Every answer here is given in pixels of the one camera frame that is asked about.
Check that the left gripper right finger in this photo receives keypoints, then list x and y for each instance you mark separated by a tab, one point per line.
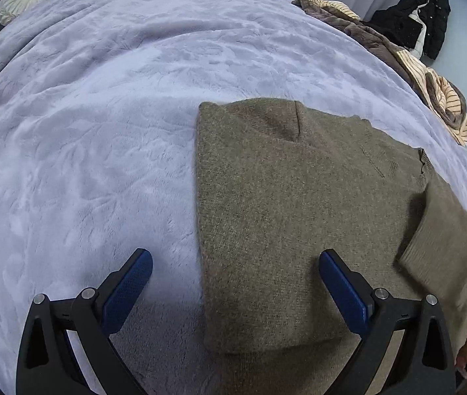
424	363

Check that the lavender plush bed blanket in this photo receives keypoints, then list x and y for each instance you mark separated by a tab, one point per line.
99	106

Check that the olive knit sweater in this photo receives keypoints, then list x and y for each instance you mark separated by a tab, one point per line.
278	183

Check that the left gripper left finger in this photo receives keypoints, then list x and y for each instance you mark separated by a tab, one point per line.
46	361

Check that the black jacket on hanger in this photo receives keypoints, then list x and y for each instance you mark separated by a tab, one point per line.
418	25

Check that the brown and striped blanket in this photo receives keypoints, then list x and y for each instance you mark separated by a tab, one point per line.
436	92

